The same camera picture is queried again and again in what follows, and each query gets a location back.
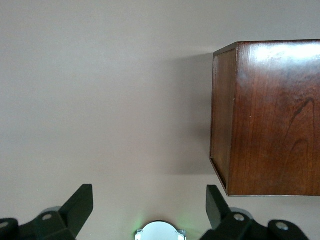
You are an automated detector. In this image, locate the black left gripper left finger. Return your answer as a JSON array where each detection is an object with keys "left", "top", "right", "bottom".
[{"left": 0, "top": 184, "right": 95, "bottom": 240}]

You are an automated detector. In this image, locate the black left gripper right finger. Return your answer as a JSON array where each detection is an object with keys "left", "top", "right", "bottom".
[{"left": 199, "top": 184, "right": 310, "bottom": 240}]

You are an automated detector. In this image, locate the dark red-brown wooden cabinet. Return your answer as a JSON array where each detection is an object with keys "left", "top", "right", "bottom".
[{"left": 209, "top": 39, "right": 320, "bottom": 198}]

